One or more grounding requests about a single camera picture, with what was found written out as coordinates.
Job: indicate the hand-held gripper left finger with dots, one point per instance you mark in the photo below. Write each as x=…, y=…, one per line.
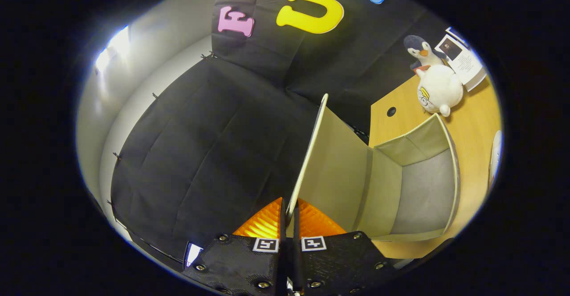
x=245, y=265

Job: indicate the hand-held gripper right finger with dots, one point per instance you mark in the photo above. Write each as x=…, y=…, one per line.
x=338, y=265

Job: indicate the grey fabric storage box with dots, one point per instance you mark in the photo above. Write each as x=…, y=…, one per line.
x=338, y=176

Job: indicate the white canvas shoe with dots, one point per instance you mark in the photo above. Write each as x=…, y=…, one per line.
x=495, y=158

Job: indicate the white round plush toy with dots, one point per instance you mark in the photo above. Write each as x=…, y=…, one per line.
x=441, y=89

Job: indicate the penguin plush toy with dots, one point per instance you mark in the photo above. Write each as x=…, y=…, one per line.
x=421, y=49

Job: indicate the white book with portrait cover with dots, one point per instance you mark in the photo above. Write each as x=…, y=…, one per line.
x=465, y=64

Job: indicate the plain white book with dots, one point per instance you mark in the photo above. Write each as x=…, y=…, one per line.
x=458, y=35

